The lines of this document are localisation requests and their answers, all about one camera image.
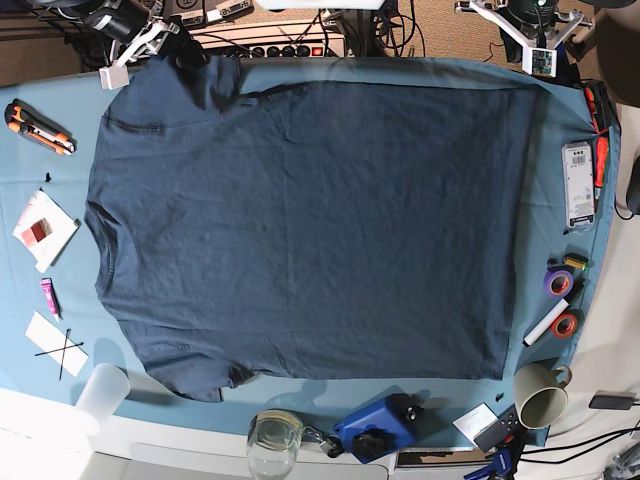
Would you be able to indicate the black remote control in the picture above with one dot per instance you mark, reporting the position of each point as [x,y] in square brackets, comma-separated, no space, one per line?
[508,423]

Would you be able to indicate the red tape roll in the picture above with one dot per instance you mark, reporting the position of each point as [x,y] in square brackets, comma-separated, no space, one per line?
[565,325]

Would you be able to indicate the blue clamp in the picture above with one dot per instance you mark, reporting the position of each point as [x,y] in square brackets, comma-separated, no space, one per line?
[503,463]

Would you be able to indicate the black hair pin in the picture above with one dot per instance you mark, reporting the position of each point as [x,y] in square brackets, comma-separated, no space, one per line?
[61,368]
[65,347]

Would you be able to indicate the small padlock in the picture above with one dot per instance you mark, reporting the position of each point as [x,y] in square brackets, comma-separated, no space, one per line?
[330,445]

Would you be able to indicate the white power strip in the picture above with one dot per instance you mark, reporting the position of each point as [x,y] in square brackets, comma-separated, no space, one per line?
[288,40]

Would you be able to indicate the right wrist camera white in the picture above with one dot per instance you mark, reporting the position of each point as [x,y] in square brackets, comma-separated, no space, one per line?
[114,77]

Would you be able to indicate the translucent plastic cup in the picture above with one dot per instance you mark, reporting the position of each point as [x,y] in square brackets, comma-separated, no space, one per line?
[105,390]

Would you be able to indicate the orange black utility knife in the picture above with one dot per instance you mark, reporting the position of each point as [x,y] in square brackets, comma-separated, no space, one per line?
[32,126]

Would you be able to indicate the clear glass mug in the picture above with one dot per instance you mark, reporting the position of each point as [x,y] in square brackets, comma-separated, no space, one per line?
[273,442]

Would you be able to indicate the white packaged device box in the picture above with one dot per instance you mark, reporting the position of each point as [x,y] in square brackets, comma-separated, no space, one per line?
[577,164]

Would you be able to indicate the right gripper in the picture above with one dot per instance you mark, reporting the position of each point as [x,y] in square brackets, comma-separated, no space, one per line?
[140,28]

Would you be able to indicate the orange black tool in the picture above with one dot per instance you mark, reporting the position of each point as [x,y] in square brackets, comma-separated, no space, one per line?
[599,106]

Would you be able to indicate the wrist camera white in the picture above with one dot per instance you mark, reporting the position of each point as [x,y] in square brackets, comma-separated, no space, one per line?
[539,61]
[114,77]

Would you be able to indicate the black adapter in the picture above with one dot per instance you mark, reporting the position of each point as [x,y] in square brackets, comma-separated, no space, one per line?
[613,401]

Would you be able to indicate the white marker pen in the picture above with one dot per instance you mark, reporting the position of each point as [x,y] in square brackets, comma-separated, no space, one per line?
[545,322]

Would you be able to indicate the purple tape roll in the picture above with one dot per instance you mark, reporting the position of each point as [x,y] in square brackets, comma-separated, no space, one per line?
[558,282]

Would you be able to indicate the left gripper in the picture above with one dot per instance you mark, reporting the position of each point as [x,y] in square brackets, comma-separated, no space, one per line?
[525,23]

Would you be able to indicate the beige ceramic mug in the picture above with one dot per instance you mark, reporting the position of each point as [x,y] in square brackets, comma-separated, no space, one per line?
[540,394]

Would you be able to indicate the white paper with red square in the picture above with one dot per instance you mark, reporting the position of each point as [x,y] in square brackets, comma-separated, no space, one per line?
[44,228]

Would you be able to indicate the small yellow battery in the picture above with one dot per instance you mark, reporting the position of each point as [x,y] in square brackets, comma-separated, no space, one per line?
[575,262]

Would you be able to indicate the light blue table cloth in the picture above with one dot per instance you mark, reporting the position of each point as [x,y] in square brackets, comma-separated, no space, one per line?
[78,102]

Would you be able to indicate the dark blue T-shirt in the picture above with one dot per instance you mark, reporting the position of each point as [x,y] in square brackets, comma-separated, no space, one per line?
[325,230]

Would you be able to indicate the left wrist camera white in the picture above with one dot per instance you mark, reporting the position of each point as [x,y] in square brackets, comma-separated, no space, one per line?
[539,61]

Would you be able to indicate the orange screwdriver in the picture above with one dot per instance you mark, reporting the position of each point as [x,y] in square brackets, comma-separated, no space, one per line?
[601,155]

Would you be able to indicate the small pink tube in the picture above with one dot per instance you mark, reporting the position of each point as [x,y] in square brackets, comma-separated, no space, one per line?
[51,298]

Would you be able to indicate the blue plastic box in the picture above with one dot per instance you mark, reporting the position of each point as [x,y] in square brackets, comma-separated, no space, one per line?
[380,428]

